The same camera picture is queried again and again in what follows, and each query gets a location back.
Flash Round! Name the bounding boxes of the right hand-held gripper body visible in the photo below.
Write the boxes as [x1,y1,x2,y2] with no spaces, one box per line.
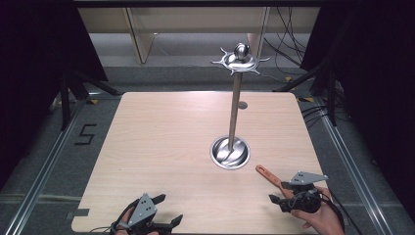
[278,171,329,214]

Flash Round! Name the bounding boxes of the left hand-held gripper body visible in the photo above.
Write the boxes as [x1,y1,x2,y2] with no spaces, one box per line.
[111,193,172,235]

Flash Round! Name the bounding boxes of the orange spatula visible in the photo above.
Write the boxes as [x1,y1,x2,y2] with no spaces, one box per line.
[254,164,294,199]

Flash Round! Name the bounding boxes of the person's left hand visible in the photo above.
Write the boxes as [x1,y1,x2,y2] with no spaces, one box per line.
[115,207,161,235]

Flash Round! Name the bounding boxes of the person's right hand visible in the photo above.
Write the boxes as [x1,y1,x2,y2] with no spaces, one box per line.
[282,186,346,235]

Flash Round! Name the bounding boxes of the black tape strip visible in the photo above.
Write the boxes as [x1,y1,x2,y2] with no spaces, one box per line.
[66,208,91,220]

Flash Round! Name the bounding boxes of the black metal stand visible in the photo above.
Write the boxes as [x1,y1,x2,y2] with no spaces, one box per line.
[273,60,339,127]
[59,69,122,132]

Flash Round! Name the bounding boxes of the steel utensil rack stand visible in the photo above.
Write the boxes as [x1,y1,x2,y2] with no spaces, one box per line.
[209,42,271,171]

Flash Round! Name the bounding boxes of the black curtain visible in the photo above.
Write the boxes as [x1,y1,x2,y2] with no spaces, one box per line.
[0,0,110,192]
[299,0,415,214]

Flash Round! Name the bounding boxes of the light wooden desk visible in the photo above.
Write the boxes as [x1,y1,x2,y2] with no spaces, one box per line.
[77,6,321,65]

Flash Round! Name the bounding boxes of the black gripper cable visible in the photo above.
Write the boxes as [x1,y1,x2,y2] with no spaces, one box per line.
[317,190,356,235]

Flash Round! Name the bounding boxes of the thin grey gripper cable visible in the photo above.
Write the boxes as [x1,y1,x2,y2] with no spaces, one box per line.
[88,225,114,234]

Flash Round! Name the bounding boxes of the aluminium floor rail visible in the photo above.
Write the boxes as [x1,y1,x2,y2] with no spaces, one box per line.
[312,97,405,235]
[2,97,86,235]

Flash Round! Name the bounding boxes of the black floor cables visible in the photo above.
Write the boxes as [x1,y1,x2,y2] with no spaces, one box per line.
[300,103,331,129]

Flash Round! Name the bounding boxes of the bundle of black cables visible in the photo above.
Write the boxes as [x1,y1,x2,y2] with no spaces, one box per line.
[262,6,311,68]

